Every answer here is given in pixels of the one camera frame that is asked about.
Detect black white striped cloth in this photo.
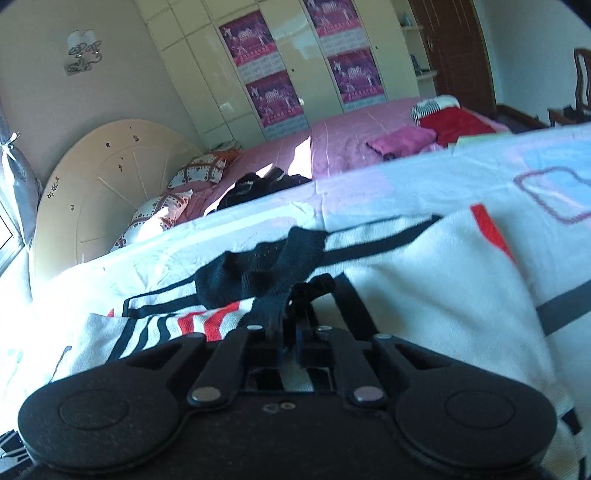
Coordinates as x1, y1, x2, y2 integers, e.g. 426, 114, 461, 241
411, 95, 460, 125

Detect cream wardrobe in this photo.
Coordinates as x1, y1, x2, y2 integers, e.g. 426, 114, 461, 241
134, 0, 421, 149

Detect heart print pillow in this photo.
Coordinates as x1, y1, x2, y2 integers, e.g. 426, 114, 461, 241
167, 148, 243, 190
110, 189, 194, 252

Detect dark wooden chair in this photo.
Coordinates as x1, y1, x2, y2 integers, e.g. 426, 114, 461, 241
547, 47, 591, 127

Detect pink bedspread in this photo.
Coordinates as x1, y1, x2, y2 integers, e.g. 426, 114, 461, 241
175, 97, 513, 222

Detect black garment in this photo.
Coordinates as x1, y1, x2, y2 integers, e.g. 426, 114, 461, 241
216, 167, 312, 210

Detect pink folded cloth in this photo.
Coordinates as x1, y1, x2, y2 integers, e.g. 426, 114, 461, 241
366, 127, 437, 161

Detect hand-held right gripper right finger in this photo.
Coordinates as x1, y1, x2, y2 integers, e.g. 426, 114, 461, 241
298, 323, 439, 407

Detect red folded cloth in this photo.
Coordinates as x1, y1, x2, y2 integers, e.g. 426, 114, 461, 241
419, 108, 497, 147

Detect dark wooden door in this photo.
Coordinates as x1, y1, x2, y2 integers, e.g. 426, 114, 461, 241
409, 0, 497, 118

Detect pink wall poster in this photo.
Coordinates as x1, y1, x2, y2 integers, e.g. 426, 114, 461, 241
302, 0, 372, 58
245, 70, 309, 141
218, 10, 287, 84
327, 47, 386, 112

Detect wall lamp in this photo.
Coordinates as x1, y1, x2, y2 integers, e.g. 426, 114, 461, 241
64, 29, 103, 76

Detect white black red striped sweater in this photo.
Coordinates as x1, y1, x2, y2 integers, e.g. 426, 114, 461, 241
0, 203, 587, 480

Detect grey plastic bag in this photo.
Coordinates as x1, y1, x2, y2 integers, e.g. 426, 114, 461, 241
0, 99, 42, 241

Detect white blue printed bed sheet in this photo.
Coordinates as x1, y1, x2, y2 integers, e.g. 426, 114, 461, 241
0, 122, 591, 384

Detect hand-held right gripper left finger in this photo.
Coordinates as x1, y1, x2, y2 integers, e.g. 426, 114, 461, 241
127, 314, 296, 404

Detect cream round headboard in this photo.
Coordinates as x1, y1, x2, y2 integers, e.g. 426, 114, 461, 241
30, 119, 204, 287

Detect cream corner shelf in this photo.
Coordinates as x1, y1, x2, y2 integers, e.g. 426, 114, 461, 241
399, 9, 439, 81

